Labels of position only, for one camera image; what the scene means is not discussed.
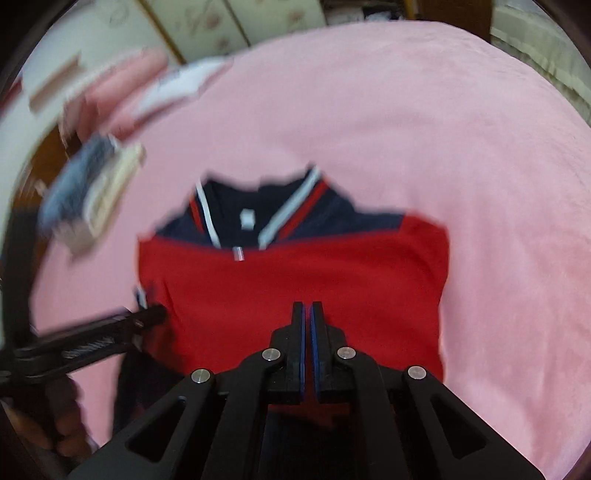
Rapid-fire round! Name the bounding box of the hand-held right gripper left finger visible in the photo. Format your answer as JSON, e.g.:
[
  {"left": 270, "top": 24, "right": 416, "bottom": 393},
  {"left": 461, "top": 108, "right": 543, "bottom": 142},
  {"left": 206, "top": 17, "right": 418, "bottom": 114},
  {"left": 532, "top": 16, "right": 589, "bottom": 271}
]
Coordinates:
[{"left": 69, "top": 301, "right": 306, "bottom": 480}]

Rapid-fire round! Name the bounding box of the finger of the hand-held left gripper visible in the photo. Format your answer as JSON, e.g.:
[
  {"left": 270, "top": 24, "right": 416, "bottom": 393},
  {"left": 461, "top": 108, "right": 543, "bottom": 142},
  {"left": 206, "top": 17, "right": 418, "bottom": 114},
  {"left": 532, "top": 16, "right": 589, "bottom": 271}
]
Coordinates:
[{"left": 27, "top": 304, "right": 169, "bottom": 378}]

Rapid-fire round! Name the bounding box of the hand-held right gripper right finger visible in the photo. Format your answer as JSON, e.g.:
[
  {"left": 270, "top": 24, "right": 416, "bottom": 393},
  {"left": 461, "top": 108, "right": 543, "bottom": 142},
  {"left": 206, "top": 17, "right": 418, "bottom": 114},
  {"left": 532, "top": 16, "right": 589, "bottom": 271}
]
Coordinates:
[{"left": 310, "top": 301, "right": 546, "bottom": 480}]

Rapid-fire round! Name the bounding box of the red and navy polo shirt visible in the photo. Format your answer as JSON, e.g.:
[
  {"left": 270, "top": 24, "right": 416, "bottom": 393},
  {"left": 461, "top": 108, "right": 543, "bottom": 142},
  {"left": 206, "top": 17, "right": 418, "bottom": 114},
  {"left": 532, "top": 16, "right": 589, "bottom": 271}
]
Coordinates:
[{"left": 113, "top": 164, "right": 451, "bottom": 435}]

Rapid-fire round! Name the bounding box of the person's left hand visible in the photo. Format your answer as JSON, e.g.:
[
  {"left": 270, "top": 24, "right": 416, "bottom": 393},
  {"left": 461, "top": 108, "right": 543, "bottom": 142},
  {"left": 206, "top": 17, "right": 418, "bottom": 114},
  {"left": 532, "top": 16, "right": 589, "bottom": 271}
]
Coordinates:
[{"left": 0, "top": 375, "right": 100, "bottom": 462}]

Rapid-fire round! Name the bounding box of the folded blue garment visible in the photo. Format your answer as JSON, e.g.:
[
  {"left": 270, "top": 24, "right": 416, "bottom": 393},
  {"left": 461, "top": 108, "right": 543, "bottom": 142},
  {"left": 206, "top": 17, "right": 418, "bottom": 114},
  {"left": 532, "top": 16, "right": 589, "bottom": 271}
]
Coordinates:
[{"left": 39, "top": 134, "right": 123, "bottom": 241}]

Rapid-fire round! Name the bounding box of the folded white garment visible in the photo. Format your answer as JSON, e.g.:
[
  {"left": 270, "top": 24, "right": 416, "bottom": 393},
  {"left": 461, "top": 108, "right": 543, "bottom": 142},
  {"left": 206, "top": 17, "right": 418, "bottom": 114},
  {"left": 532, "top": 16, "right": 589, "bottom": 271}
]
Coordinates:
[{"left": 55, "top": 143, "right": 147, "bottom": 257}]

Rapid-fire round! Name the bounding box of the pink pillow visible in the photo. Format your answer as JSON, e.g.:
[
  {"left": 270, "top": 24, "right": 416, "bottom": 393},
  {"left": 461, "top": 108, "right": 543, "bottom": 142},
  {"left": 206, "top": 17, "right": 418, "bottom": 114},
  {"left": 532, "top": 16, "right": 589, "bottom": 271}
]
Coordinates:
[{"left": 60, "top": 46, "right": 170, "bottom": 144}]

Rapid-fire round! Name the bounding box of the pink blanket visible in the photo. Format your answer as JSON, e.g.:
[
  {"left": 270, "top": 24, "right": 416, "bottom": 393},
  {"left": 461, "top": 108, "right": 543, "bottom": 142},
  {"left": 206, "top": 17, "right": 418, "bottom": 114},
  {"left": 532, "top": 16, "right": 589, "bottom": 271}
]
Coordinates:
[{"left": 34, "top": 21, "right": 591, "bottom": 480}]

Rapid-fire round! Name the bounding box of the white cloth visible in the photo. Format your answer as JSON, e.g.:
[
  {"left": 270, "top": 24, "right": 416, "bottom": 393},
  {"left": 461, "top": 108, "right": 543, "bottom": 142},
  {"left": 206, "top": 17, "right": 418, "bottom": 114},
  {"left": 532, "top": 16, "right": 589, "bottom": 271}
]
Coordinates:
[{"left": 131, "top": 58, "right": 232, "bottom": 121}]

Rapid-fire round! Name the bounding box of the cream floral wardrobe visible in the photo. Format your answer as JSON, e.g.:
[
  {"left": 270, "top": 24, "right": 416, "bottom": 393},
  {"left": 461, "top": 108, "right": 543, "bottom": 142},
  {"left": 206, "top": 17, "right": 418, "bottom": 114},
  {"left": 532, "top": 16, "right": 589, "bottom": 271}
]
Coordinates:
[{"left": 99, "top": 0, "right": 329, "bottom": 66}]

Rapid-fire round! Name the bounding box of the dark wooden furniture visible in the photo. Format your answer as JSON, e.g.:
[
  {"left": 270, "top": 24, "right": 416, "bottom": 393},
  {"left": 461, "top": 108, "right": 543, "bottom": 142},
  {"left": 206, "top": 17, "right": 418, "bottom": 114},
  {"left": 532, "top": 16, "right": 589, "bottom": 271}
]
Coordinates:
[{"left": 323, "top": 0, "right": 496, "bottom": 43}]

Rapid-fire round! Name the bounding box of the white lace curtain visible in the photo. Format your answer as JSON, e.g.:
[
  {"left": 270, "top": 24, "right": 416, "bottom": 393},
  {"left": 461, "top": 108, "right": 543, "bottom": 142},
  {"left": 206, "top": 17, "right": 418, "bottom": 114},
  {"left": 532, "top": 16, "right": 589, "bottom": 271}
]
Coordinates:
[{"left": 489, "top": 14, "right": 591, "bottom": 121}]

